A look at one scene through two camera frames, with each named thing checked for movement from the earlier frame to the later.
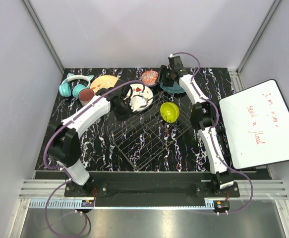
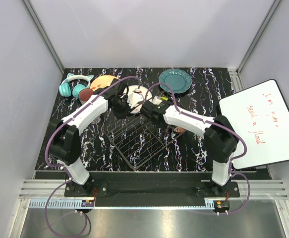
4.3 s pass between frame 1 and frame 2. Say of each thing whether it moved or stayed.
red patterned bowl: moved
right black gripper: moved
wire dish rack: stayed
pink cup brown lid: stayed
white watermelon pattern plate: stayed
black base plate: stayed
